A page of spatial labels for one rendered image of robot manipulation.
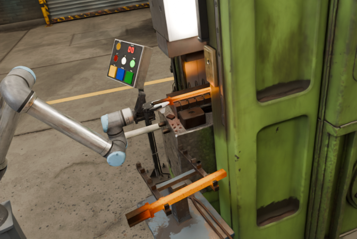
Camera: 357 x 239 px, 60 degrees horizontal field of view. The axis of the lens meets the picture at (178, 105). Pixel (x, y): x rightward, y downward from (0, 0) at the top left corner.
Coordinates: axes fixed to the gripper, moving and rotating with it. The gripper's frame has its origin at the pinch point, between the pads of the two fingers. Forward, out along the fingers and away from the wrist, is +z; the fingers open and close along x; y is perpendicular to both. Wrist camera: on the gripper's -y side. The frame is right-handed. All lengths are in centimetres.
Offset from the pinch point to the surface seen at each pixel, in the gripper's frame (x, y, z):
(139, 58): -42.1, -13.0, -3.4
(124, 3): -789, 82, 90
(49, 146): -154, 96, -104
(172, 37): 12.5, -38.0, 6.7
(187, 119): 19.6, 2.7, 4.8
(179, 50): 7.5, -29.3, 10.3
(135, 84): -37.5, 1.8, -10.3
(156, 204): 65, 4, -24
